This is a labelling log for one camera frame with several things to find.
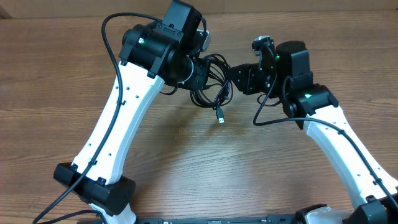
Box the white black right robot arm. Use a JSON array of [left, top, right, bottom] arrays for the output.
[[229, 36, 397, 223]]

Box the black USB cable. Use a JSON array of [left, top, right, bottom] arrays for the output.
[[189, 53, 234, 124]]

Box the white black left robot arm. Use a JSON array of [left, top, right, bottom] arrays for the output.
[[53, 1, 210, 223]]

